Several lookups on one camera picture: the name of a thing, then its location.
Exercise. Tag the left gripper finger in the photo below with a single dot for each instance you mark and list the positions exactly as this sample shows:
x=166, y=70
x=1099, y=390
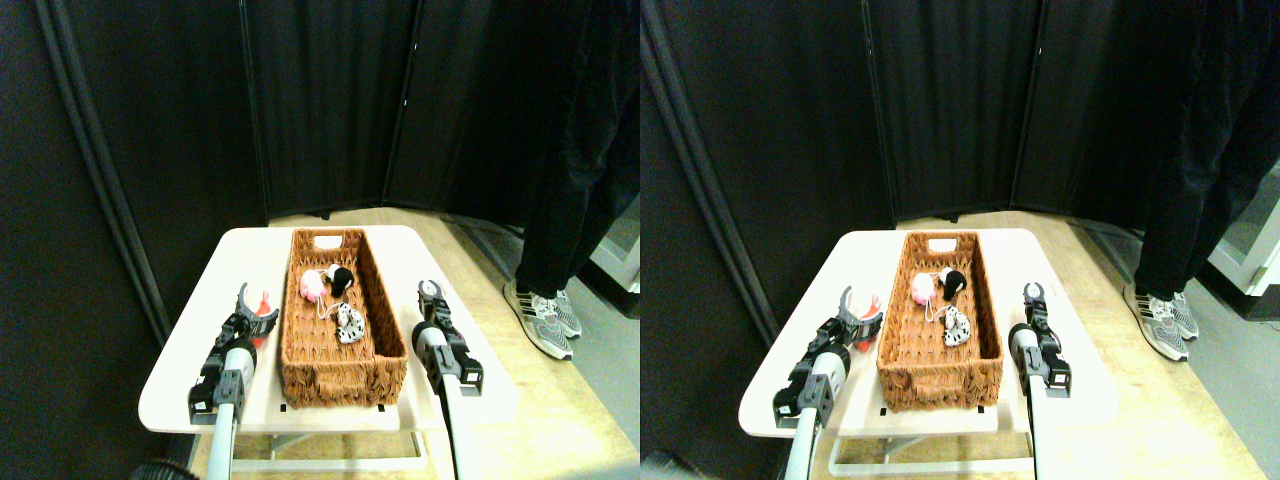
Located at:
x=872, y=327
x=244, y=302
x=266, y=324
x=849, y=305

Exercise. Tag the pink toy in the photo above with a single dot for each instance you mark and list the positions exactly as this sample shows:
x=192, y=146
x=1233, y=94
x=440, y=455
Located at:
x=312, y=287
x=922, y=290

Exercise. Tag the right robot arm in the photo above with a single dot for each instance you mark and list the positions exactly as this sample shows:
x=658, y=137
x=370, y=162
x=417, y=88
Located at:
x=428, y=342
x=1022, y=342

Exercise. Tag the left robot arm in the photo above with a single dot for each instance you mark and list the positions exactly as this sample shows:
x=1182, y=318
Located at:
x=832, y=362
x=240, y=357

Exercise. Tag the low white table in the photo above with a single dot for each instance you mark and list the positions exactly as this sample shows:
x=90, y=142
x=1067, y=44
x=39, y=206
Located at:
x=240, y=260
x=850, y=260

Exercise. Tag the brown wicker basket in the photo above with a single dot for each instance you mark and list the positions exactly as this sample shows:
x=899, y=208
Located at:
x=345, y=385
x=940, y=388

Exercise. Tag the black curtain stand foot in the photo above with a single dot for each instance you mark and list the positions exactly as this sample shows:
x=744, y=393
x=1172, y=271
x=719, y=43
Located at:
x=320, y=214
x=945, y=217

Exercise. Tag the grey curtain stand pole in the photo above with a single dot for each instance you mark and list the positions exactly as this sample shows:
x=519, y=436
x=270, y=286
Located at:
x=100, y=150
x=712, y=200

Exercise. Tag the person's legs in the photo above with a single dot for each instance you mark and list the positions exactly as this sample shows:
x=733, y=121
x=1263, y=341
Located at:
x=580, y=200
x=1200, y=200

